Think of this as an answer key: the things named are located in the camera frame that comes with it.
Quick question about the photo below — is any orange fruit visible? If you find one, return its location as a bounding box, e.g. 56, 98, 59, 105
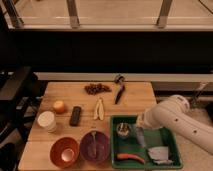
53, 100, 66, 114

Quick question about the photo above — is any orange carrot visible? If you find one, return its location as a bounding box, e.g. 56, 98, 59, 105
116, 153, 146, 164

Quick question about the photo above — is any orange bowl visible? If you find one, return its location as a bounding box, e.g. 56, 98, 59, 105
50, 137, 79, 169

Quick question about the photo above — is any purple bowl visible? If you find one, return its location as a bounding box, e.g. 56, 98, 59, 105
80, 131, 110, 164

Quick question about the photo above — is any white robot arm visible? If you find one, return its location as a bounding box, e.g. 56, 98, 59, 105
136, 95, 213, 155

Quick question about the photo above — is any green plastic tray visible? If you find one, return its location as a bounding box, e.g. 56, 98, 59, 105
110, 115, 183, 170

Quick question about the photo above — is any grey sponge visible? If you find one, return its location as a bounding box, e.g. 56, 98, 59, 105
148, 146, 173, 165

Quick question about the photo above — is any white cup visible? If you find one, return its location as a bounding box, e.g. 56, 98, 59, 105
37, 111, 56, 132

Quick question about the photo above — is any bunch of brown grapes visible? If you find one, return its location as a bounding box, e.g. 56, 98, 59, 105
84, 83, 111, 95

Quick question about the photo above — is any metal fork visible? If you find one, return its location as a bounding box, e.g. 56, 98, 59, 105
91, 131, 97, 158

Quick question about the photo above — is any black chair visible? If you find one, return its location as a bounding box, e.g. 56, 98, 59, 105
0, 66, 40, 171

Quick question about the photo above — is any black remote control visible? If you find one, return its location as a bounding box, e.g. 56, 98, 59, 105
69, 106, 82, 126

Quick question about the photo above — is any wooden cutting board table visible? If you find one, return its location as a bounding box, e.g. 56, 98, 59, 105
18, 82, 156, 171

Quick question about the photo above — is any small metal cup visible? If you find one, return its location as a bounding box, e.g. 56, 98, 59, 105
116, 122, 131, 139

